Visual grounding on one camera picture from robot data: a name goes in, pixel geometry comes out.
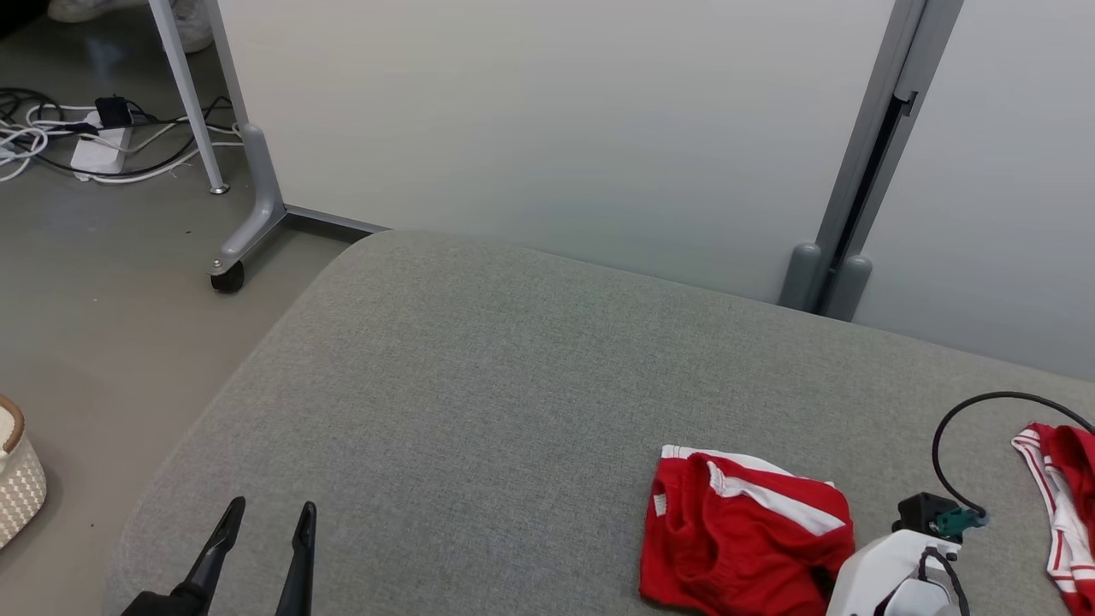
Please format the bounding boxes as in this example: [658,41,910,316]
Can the red shorts with white stripe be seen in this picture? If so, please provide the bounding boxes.
[639,445,856,616]

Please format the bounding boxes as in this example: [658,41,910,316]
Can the white sneaker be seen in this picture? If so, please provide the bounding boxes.
[167,0,215,54]
[47,0,146,24]

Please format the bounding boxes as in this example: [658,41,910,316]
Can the white power strip with cables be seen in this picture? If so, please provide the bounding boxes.
[0,86,232,181]

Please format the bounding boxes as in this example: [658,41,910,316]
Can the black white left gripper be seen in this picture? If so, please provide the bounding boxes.
[120,496,317,616]

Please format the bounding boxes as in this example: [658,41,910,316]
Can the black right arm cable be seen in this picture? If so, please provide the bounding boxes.
[931,391,1095,518]

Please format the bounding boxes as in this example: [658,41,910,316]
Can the white woven laundry basket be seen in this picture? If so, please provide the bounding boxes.
[0,394,48,550]

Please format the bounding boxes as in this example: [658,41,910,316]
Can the grey metal partition post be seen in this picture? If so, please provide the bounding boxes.
[813,0,966,317]

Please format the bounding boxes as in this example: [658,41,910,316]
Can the white floor cable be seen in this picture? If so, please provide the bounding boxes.
[0,103,245,185]

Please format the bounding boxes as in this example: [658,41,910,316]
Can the frosted white partition panel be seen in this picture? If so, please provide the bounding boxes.
[855,0,1095,382]
[205,0,899,305]

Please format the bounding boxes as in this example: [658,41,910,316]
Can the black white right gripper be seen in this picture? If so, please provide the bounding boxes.
[826,530,963,616]

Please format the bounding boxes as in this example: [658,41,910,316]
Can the red white basketball jersey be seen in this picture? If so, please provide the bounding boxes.
[1012,423,1095,616]

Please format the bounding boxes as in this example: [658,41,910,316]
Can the grey partition foot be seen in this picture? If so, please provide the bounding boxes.
[201,0,287,276]

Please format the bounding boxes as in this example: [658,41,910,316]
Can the grey rounded post cap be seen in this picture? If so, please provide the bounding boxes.
[778,243,824,311]
[826,254,873,323]

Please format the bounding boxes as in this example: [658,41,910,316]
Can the grey metal table leg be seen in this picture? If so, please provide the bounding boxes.
[150,0,230,195]

